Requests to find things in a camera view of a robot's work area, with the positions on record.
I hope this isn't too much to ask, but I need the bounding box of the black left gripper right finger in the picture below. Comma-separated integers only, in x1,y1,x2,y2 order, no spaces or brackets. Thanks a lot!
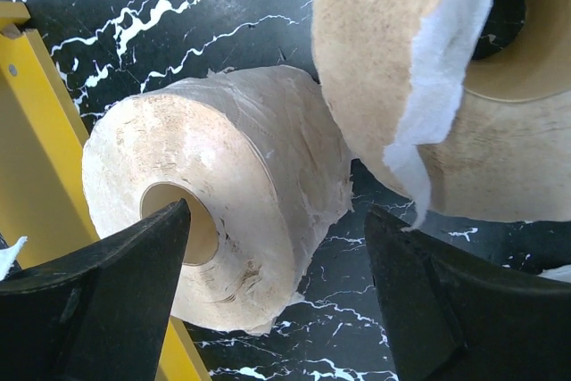
364,206,570,380

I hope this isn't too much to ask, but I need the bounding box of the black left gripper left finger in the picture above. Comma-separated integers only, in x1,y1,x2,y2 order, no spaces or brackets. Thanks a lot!
1,200,191,380

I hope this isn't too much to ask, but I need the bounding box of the plain white lying roll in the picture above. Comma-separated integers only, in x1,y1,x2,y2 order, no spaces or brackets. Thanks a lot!
539,264,571,283

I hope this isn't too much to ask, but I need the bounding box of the white paper roll sheet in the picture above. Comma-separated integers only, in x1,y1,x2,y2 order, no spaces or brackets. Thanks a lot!
0,236,28,281

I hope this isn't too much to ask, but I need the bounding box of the yellow shelf unit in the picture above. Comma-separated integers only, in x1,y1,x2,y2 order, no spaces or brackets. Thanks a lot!
0,0,213,381

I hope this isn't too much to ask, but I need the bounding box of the tan roll with white scrap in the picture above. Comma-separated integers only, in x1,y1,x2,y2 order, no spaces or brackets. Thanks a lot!
312,0,570,227

